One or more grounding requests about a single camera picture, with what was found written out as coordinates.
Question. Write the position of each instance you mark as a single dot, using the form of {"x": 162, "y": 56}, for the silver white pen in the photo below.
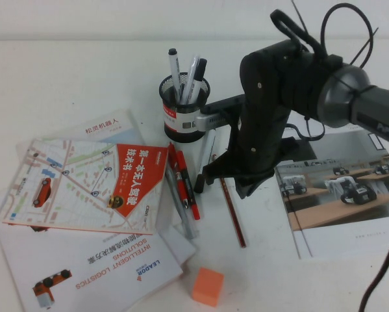
{"x": 189, "y": 81}

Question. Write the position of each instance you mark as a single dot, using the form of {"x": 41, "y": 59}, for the dark red pencil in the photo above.
{"x": 233, "y": 216}

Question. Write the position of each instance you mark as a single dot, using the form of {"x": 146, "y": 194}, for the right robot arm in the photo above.
{"x": 369, "y": 104}

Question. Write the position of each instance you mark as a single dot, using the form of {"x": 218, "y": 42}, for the orange cube block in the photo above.
{"x": 207, "y": 286}

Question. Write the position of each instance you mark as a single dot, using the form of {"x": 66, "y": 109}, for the white brochure red title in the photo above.
{"x": 100, "y": 128}

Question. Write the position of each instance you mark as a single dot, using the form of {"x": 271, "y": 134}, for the black mesh pen holder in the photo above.
{"x": 178, "y": 130}

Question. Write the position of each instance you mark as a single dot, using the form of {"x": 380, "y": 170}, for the white paper sheet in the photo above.
{"x": 181, "y": 243}

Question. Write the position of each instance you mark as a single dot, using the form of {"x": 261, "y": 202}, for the grey gel pen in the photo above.
{"x": 180, "y": 208}

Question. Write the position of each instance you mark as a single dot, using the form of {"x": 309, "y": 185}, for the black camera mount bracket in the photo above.
{"x": 226, "y": 103}

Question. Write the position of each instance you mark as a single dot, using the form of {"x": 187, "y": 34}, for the red marker black label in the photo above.
{"x": 183, "y": 169}

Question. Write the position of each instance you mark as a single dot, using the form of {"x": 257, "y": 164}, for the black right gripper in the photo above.
{"x": 262, "y": 123}

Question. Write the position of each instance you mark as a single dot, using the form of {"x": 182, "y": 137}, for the red pen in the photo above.
{"x": 172, "y": 157}

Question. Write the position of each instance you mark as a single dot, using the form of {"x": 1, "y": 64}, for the AgileX brochure with photo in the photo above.
{"x": 327, "y": 211}

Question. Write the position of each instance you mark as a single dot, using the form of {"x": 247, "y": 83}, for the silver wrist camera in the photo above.
{"x": 210, "y": 120}

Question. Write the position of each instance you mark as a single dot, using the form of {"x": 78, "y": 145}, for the book with map cover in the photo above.
{"x": 67, "y": 182}

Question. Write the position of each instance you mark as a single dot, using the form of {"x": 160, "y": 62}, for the white Leador logistics brochure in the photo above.
{"x": 116, "y": 263}

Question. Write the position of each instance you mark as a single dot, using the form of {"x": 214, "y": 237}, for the white marker black cap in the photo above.
{"x": 173, "y": 65}
{"x": 201, "y": 70}
{"x": 208, "y": 146}

